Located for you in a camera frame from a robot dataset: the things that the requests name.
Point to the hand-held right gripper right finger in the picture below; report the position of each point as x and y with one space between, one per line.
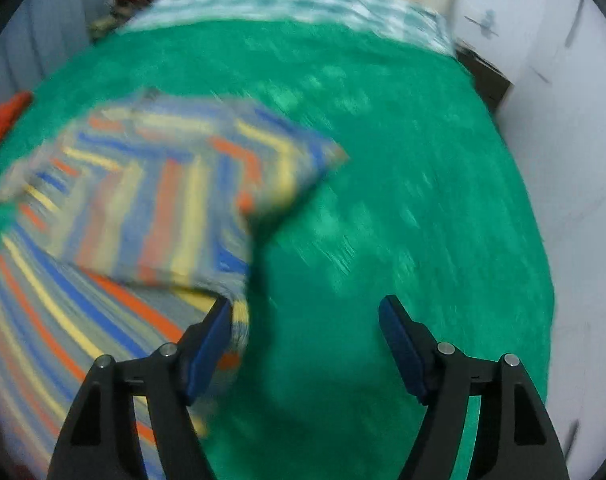
408 352

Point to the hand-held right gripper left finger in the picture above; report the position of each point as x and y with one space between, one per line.
208 352

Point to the striped knit shirt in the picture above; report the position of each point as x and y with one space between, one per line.
148 200

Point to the pile of mixed clothes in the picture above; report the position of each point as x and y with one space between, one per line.
125 2

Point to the green floral blanket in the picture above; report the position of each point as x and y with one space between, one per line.
398 185

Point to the dark nightstand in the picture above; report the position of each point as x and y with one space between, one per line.
485 77

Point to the orange cloth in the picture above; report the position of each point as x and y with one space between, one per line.
5 117

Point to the grey-blue curtain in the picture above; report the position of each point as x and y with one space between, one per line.
28 45

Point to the green plaid bed sheet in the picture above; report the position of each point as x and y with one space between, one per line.
293 0

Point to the wall outlet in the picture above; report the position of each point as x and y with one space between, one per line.
485 22

